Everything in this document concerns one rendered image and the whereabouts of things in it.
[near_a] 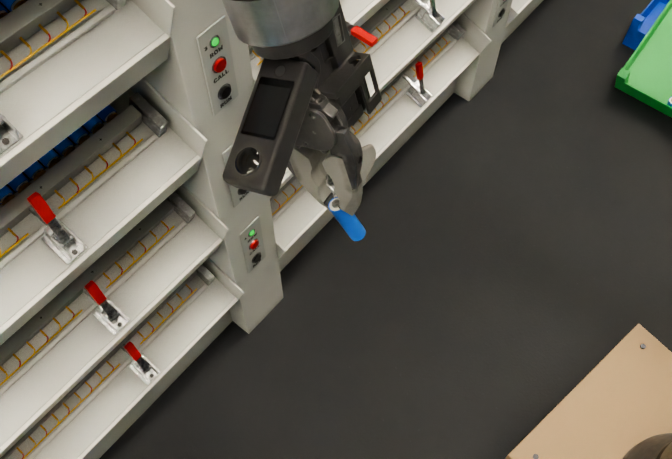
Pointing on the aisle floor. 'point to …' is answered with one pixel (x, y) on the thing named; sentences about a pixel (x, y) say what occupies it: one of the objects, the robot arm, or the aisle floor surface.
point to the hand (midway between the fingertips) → (336, 207)
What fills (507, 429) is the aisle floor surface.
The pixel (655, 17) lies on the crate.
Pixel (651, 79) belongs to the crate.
